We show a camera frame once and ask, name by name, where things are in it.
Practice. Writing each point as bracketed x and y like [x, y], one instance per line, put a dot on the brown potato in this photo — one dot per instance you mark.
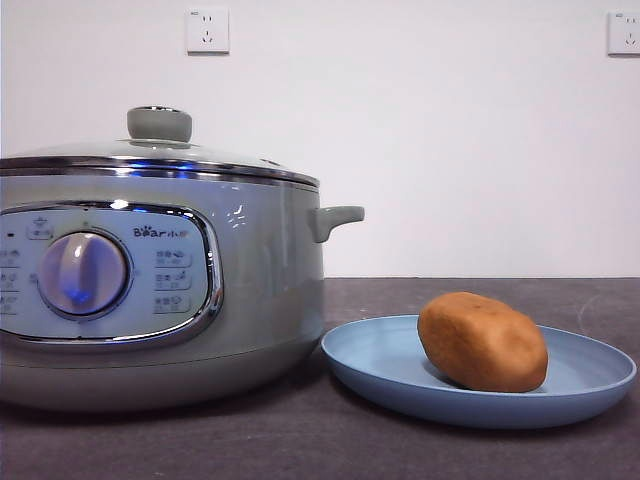
[482, 342]

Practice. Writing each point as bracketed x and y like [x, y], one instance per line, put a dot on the glass lid with green knob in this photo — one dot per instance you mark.
[160, 125]

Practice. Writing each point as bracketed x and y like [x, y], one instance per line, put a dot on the pale green electric steamer pot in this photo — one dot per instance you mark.
[265, 300]

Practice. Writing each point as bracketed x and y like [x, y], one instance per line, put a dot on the blue round plate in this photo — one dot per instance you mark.
[375, 360]

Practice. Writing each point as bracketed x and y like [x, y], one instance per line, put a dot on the white round control dial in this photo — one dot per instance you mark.
[84, 272]

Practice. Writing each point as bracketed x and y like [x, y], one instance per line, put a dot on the white wall socket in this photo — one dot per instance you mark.
[626, 33]
[208, 30]

